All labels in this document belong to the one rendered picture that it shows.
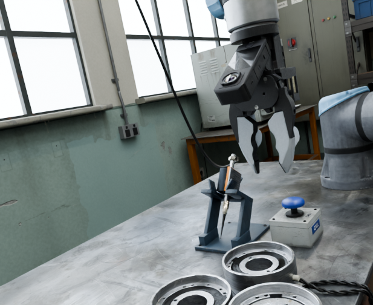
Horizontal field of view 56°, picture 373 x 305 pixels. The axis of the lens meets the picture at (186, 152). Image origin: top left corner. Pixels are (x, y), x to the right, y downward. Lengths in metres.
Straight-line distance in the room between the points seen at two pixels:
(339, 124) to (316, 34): 3.46
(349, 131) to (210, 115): 2.12
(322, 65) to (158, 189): 2.46
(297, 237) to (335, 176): 0.32
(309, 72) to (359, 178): 3.48
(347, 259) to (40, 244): 1.78
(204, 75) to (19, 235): 1.78
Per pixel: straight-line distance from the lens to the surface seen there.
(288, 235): 0.65
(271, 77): 0.51
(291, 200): 0.65
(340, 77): 4.26
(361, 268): 0.59
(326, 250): 0.64
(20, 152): 2.07
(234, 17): 0.53
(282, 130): 0.52
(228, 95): 0.45
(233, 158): 0.71
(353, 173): 0.92
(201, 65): 2.94
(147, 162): 2.62
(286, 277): 0.52
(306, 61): 4.35
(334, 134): 0.91
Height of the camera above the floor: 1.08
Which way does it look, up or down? 8 degrees down
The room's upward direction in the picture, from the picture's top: 11 degrees counter-clockwise
